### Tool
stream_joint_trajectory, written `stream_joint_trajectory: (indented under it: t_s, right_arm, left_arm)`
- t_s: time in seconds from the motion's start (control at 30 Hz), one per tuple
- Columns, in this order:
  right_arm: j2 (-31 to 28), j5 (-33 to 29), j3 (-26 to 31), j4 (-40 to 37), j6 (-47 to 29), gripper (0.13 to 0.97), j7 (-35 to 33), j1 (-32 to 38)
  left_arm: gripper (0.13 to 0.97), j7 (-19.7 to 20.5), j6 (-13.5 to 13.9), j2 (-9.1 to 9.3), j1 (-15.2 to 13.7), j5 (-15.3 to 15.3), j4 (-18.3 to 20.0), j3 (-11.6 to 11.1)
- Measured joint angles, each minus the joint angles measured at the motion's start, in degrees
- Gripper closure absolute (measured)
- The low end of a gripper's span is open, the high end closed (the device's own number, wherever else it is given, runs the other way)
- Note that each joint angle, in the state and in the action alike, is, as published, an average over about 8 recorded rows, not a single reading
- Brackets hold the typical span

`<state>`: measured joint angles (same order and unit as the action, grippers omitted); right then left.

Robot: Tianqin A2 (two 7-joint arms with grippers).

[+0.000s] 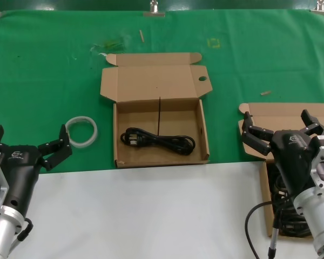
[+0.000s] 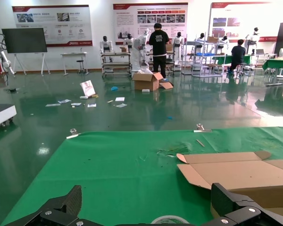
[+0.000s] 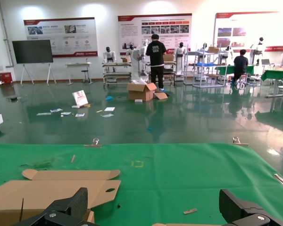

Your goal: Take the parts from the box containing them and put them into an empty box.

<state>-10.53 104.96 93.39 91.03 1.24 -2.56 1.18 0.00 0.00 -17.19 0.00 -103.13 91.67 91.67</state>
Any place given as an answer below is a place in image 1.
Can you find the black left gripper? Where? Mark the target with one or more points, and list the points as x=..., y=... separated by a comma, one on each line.
x=21, y=167

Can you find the green table cloth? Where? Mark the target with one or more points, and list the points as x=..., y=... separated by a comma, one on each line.
x=43, y=67

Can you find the brown cardboard box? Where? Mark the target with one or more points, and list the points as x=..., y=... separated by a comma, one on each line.
x=280, y=114
x=156, y=113

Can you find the thin wooden stick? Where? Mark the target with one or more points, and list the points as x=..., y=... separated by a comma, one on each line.
x=141, y=35

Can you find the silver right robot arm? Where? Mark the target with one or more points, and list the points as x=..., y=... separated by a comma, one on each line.
x=316, y=215

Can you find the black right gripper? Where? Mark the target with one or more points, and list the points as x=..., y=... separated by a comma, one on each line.
x=293, y=156

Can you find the short wooden piece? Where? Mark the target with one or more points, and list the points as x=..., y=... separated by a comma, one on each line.
x=266, y=93

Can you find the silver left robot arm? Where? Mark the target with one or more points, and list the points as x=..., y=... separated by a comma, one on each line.
x=0, y=234

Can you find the clear tape roll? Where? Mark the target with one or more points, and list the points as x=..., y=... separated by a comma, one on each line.
x=82, y=144

